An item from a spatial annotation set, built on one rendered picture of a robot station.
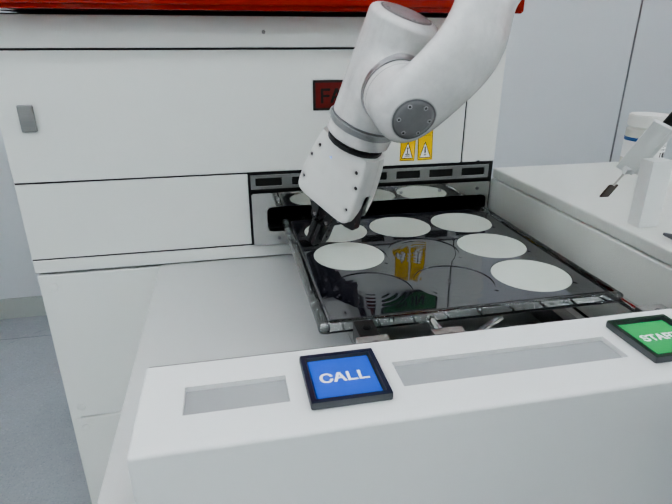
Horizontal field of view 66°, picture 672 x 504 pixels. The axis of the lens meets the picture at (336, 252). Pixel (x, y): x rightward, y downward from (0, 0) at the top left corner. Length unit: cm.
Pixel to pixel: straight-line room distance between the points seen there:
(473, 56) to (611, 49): 246
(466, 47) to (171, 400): 41
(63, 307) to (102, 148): 29
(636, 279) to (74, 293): 86
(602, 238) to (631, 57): 234
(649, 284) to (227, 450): 54
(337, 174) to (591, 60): 236
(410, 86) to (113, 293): 65
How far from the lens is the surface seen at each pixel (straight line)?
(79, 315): 102
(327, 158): 69
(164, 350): 70
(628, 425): 45
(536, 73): 279
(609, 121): 307
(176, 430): 35
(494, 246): 81
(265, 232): 92
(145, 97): 89
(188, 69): 88
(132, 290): 99
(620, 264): 75
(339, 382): 37
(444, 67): 55
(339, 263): 71
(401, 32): 60
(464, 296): 65
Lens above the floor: 118
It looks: 22 degrees down
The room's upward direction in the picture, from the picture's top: straight up
